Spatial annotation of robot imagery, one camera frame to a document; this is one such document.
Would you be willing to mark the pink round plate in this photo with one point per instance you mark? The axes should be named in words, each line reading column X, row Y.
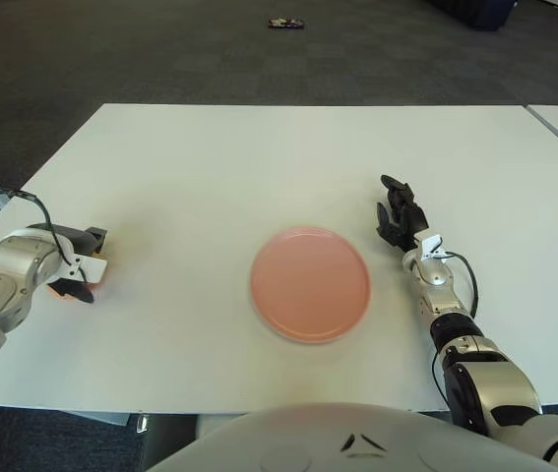
column 310, row 284

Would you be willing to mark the grey robot torso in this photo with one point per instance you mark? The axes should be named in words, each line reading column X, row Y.
column 283, row 442

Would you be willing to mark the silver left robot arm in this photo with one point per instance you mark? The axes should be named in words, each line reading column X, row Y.
column 13, row 275

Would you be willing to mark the dark blue bulky object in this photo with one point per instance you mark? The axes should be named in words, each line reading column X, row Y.
column 485, row 12

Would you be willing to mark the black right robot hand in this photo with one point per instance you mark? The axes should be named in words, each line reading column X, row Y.
column 409, row 221

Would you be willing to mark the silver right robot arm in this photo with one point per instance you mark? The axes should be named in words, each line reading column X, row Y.
column 495, row 383

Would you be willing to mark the dark table leg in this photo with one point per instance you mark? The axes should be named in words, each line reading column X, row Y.
column 170, row 437

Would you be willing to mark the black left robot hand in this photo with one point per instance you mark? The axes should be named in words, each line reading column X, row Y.
column 81, row 241

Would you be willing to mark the red yellow apple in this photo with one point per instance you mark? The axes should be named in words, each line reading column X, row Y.
column 53, row 291

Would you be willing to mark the small dark floor object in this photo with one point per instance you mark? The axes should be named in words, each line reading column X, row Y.
column 286, row 22

